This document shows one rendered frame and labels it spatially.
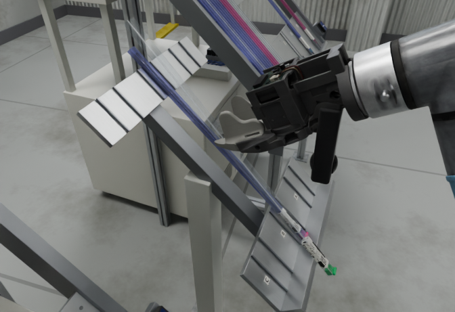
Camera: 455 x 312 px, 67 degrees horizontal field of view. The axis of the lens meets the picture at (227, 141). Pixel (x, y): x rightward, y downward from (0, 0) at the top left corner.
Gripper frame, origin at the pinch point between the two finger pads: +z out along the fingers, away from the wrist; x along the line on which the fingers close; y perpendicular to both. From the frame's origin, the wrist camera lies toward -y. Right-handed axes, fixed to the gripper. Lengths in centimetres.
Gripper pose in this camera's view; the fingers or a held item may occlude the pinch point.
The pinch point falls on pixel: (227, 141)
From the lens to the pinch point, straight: 50.9
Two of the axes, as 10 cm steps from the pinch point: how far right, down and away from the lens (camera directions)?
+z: -7.9, 2.2, 5.7
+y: -4.7, -8.1, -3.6
